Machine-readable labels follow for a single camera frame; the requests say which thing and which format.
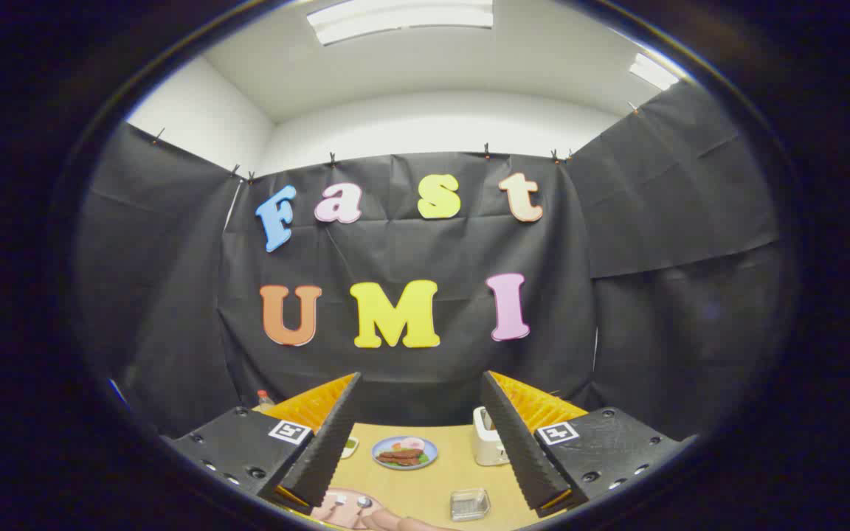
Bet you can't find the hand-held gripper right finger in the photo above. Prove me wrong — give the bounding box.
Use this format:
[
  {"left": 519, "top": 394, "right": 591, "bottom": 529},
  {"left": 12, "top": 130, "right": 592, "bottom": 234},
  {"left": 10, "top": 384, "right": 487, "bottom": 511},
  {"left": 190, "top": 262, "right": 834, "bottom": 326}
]
[{"left": 480, "top": 370, "right": 696, "bottom": 518}]

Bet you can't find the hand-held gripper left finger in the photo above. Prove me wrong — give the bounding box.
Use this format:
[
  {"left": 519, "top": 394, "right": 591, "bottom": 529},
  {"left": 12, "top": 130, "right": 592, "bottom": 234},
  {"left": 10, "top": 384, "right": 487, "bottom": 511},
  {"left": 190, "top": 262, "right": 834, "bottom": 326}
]
[{"left": 167, "top": 372, "right": 363, "bottom": 516}]

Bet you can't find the white toaster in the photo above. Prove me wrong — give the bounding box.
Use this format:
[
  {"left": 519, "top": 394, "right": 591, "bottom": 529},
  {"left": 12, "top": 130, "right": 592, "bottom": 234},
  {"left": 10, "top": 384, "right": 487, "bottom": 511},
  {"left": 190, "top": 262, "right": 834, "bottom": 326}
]
[{"left": 473, "top": 406, "right": 511, "bottom": 467}]

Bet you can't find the blue plate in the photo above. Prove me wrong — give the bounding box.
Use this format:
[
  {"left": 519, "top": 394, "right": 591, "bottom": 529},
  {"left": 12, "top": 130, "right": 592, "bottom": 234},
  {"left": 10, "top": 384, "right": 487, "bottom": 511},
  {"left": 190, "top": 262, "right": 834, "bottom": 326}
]
[{"left": 371, "top": 436, "right": 439, "bottom": 471}]

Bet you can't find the pink plate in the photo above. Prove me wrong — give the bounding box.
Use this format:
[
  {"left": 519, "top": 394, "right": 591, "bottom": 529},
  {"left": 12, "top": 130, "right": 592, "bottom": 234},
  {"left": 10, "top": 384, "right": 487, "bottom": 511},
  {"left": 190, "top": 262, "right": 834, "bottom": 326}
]
[{"left": 314, "top": 487, "right": 386, "bottom": 529}]

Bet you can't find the perforated metal basket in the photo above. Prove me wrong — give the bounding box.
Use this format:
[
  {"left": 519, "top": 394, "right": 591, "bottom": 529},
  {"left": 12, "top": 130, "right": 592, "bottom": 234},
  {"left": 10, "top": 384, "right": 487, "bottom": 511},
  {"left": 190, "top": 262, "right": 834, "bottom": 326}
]
[{"left": 449, "top": 488, "right": 491, "bottom": 522}]

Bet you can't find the black backdrop cloth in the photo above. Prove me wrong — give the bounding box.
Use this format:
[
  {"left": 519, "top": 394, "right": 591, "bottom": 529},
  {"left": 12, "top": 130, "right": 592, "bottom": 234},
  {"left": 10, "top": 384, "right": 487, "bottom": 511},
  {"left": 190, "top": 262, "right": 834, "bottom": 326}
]
[{"left": 75, "top": 81, "right": 784, "bottom": 443}]

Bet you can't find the small ceiling light panel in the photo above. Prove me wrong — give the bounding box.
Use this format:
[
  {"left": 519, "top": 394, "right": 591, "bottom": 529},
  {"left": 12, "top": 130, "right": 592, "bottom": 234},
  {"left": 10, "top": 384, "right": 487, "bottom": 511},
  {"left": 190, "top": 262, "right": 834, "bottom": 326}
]
[{"left": 629, "top": 53, "right": 680, "bottom": 91}]

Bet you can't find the long ceiling light panel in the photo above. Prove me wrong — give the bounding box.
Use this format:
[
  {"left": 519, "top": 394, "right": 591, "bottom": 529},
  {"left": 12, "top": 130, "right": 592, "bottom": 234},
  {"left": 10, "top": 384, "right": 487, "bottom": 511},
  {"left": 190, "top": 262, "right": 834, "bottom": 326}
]
[{"left": 307, "top": 0, "right": 494, "bottom": 46}]

